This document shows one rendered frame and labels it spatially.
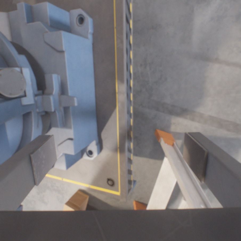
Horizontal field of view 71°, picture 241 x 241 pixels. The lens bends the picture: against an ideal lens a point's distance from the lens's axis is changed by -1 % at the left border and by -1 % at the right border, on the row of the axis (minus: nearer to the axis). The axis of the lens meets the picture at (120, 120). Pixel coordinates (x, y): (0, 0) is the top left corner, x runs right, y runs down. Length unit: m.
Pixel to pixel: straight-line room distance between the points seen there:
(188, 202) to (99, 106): 0.44
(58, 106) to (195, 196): 0.52
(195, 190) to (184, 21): 0.72
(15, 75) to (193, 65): 0.75
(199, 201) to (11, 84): 0.61
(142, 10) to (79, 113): 0.63
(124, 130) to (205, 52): 0.53
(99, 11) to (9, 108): 0.44
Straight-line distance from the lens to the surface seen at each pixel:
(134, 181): 0.87
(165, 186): 0.87
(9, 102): 0.38
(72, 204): 1.35
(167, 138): 0.90
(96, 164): 0.76
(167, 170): 0.82
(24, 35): 0.63
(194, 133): 0.17
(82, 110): 0.58
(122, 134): 0.63
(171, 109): 0.93
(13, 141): 0.49
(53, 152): 0.17
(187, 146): 0.16
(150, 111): 0.95
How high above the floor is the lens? 0.91
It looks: 63 degrees down
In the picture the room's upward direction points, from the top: 124 degrees counter-clockwise
